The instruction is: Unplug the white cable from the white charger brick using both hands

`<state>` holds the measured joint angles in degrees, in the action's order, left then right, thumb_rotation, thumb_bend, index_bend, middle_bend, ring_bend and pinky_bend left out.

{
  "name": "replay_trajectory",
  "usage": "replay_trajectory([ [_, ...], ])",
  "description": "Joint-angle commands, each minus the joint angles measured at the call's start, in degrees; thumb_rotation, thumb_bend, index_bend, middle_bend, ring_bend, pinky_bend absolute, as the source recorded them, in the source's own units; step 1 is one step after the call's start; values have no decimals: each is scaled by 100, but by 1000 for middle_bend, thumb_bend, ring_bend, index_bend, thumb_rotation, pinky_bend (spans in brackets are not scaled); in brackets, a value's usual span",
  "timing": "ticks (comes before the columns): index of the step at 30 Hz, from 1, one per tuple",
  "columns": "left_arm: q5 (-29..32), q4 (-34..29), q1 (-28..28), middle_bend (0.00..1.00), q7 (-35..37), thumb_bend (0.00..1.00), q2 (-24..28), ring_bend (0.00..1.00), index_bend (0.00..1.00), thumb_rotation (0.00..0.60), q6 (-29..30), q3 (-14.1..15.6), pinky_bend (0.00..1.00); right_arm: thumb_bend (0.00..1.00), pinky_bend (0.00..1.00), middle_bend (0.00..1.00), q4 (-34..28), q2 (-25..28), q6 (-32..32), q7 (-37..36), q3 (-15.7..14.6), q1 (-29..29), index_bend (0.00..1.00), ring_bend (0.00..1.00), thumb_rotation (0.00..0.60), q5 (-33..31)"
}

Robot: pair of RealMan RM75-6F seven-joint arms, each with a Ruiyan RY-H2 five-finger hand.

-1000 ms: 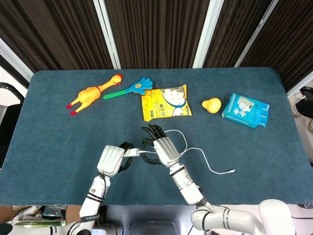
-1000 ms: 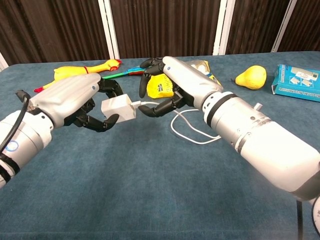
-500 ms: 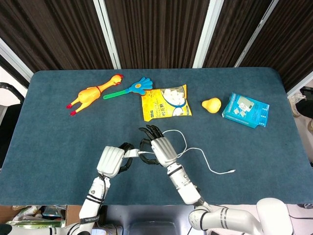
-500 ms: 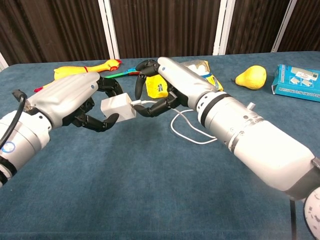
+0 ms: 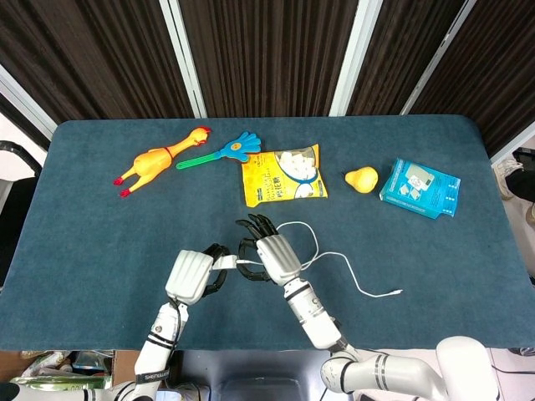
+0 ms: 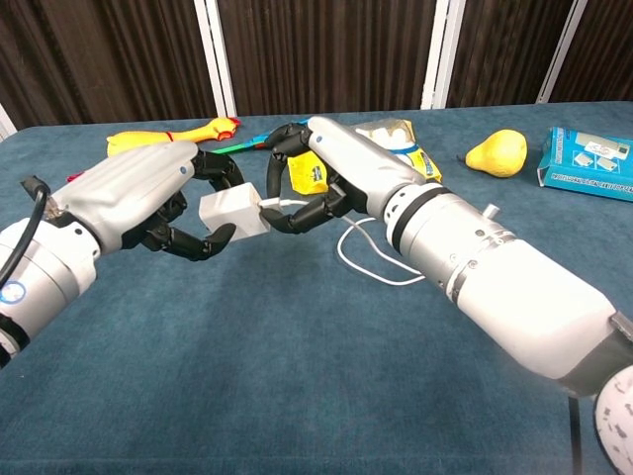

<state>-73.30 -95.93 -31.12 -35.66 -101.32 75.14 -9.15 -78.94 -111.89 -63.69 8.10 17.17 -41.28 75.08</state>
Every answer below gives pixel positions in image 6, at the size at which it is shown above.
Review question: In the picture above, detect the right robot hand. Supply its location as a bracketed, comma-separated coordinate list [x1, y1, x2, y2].
[260, 116, 444, 236]

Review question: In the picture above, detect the blue printed cardboard box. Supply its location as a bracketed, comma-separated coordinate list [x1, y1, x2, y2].
[536, 126, 633, 203]

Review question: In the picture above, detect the blue hand clapper toy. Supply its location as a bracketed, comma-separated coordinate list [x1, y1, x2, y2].
[210, 132, 272, 154]

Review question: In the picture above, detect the yellow pear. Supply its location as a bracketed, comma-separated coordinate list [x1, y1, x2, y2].
[464, 129, 529, 178]

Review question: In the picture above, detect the yellow rubber chicken toy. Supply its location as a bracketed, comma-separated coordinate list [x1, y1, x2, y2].
[66, 116, 242, 183]

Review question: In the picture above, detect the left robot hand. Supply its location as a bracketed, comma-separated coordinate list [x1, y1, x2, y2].
[48, 140, 247, 262]

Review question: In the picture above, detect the dark brown curtain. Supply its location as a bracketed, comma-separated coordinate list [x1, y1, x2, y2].
[447, 0, 575, 108]
[217, 0, 437, 116]
[549, 0, 633, 104]
[0, 0, 219, 131]

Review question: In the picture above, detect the white cable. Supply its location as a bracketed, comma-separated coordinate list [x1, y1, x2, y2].
[257, 196, 426, 287]

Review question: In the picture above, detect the white charger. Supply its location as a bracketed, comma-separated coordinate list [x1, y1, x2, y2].
[198, 181, 272, 243]

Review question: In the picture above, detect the white frame post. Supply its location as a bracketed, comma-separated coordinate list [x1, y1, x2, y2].
[0, 102, 19, 143]
[419, 0, 464, 111]
[193, 0, 237, 119]
[536, 0, 589, 105]

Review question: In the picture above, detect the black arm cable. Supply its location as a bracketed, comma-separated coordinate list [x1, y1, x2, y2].
[0, 175, 50, 293]

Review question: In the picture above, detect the yellow snack bag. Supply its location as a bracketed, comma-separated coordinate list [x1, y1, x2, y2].
[286, 118, 443, 195]

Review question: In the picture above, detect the blue table cloth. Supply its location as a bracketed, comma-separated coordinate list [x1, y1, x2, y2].
[0, 101, 633, 475]

